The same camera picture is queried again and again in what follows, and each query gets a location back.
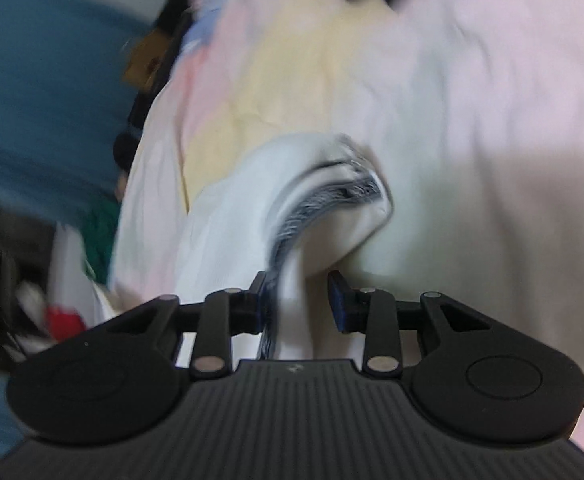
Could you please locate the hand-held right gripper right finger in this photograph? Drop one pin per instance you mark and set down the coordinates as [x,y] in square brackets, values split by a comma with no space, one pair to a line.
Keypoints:
[338,305]

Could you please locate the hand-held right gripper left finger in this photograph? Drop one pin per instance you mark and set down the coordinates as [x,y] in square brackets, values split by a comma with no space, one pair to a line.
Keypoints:
[260,305]

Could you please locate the white sweatshirt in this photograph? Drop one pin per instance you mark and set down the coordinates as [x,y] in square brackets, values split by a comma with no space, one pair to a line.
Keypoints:
[231,220]

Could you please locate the green clothing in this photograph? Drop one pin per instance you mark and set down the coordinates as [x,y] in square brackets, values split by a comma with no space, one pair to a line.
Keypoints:
[101,240]

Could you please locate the red garment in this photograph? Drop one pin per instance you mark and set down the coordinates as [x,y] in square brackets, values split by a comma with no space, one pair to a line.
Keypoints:
[65,322]

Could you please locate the pastel quilt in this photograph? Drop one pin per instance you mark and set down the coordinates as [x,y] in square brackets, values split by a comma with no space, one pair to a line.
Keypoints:
[422,110]

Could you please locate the brown paper bag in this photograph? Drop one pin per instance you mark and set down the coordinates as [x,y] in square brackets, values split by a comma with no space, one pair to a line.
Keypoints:
[146,57]

